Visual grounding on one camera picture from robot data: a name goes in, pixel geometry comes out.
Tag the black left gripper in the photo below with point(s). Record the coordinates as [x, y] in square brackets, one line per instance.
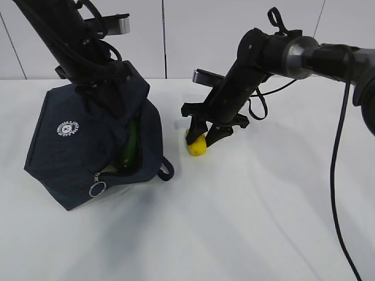
[111, 90]

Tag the yellow lemon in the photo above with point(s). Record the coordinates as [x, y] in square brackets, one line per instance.
[198, 147]

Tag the green cucumber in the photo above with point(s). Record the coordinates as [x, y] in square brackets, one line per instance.
[130, 150]

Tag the green lidded glass food container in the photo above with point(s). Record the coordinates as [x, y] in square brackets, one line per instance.
[110, 169]

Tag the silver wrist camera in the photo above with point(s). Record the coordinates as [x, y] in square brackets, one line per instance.
[206, 78]
[110, 25]

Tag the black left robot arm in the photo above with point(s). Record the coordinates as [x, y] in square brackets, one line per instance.
[74, 33]

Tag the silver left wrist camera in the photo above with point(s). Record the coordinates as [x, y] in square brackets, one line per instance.
[110, 25]

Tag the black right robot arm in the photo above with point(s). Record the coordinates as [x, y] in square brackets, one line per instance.
[287, 53]

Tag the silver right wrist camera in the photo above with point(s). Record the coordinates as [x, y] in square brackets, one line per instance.
[206, 78]

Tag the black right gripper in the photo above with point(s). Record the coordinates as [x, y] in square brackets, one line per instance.
[222, 125]

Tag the navy blue fabric lunch bag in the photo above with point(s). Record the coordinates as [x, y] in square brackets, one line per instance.
[71, 146]

